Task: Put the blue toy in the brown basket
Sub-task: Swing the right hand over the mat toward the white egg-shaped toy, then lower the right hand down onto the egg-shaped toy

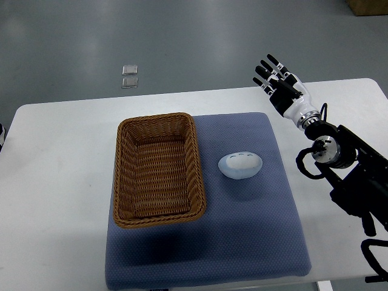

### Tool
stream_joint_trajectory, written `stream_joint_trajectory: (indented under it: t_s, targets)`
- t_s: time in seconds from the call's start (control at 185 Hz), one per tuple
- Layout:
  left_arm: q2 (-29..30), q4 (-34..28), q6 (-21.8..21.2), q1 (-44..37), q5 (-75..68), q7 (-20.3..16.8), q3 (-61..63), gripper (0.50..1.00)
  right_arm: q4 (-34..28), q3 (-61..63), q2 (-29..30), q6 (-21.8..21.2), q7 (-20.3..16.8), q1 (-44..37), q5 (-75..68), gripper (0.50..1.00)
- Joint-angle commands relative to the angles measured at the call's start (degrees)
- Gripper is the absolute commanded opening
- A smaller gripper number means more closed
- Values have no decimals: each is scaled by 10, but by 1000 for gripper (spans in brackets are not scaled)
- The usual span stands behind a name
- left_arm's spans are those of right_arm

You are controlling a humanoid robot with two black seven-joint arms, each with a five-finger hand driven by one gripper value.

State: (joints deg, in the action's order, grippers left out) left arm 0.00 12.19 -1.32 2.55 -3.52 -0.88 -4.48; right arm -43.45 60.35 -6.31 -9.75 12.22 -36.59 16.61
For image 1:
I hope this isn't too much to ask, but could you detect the light blue plush toy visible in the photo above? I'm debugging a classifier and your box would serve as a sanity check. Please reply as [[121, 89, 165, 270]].
[[218, 152, 263, 180]]

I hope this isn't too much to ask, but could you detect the dark object at left edge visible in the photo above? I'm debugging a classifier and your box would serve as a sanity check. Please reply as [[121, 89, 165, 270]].
[[0, 124, 6, 151]]

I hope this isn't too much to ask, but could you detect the upper metal floor plate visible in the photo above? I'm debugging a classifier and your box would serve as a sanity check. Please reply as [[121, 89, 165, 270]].
[[122, 64, 138, 76]]

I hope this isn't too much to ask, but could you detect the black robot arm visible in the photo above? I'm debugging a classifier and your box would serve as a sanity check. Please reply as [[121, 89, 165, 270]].
[[253, 54, 387, 283]]

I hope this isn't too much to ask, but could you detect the brown wicker basket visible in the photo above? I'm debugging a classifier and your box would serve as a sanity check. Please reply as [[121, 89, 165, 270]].
[[112, 113, 207, 229]]

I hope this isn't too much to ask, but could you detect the lower metal floor plate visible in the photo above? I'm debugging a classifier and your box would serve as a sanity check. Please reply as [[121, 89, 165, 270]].
[[121, 76, 138, 89]]

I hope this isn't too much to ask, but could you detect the blue textured mat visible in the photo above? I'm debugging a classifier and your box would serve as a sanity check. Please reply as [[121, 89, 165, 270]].
[[105, 112, 311, 290]]

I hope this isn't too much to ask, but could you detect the cardboard box corner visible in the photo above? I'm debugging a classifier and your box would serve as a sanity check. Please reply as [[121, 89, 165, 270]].
[[346, 0, 388, 16]]

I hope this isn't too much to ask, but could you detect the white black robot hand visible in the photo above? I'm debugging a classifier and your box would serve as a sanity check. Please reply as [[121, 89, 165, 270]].
[[252, 54, 321, 130]]

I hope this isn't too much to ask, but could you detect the metal floor plate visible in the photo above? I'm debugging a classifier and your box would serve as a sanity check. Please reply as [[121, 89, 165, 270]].
[[122, 64, 138, 76], [121, 76, 138, 89]]

